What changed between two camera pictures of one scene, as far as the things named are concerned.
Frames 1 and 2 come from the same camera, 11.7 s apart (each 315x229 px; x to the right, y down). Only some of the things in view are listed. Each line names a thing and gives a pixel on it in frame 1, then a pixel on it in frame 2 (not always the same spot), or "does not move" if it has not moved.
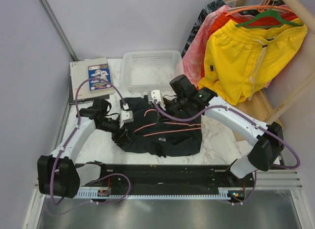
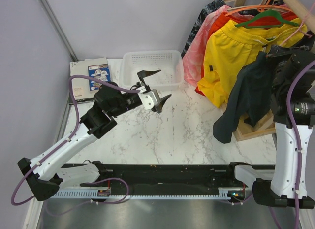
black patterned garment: x=213 y=4 does not move
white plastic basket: x=148 y=71 does not move
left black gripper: x=123 y=137 to x=144 y=74
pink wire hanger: x=170 y=122 to x=299 y=30
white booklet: x=79 y=72 does not move
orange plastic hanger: x=261 y=8 does not move
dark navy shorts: x=160 y=132 to x=251 y=96
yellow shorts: x=237 y=60 does not move
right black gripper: x=167 y=110 to x=279 y=51
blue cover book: x=101 y=71 does not move
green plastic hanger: x=246 y=24 does not move
